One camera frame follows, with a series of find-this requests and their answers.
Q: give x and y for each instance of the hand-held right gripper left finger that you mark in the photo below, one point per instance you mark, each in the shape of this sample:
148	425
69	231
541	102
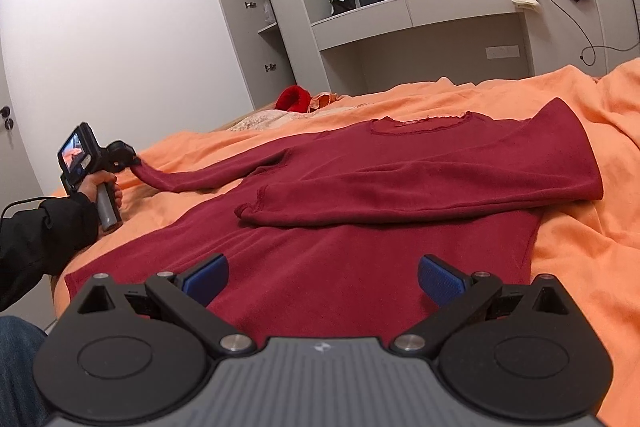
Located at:
207	278

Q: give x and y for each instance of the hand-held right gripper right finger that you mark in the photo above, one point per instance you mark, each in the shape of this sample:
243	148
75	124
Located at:
440	279

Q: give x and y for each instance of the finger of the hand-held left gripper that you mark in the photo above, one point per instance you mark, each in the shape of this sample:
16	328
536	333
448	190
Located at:
132	161

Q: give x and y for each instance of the dark red long-sleeve sweater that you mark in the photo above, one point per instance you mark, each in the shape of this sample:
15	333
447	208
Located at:
360	192

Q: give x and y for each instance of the person's left forearm black sleeve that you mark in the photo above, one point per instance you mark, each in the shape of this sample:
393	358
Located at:
40	242

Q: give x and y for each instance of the person's left hand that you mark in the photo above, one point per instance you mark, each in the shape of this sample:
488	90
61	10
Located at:
92	187

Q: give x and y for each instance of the white door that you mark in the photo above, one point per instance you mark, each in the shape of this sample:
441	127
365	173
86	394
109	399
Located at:
15	57

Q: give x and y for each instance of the beige lace pillow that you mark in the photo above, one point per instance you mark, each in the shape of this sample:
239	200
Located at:
265	119

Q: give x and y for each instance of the orange blanket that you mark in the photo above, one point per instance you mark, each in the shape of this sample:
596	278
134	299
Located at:
590	217

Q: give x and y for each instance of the bright red plush item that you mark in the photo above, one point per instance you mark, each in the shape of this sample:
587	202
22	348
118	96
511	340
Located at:
292	98

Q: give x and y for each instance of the grey wardrobe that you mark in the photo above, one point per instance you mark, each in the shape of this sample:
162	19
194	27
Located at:
250	7

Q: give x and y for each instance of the person's jeans leg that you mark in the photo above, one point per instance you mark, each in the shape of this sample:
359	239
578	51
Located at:
17	372

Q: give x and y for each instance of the grey built-in desk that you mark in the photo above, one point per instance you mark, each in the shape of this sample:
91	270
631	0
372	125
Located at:
450	17

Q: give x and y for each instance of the white wall socket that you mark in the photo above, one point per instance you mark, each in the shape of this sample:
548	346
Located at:
502	52

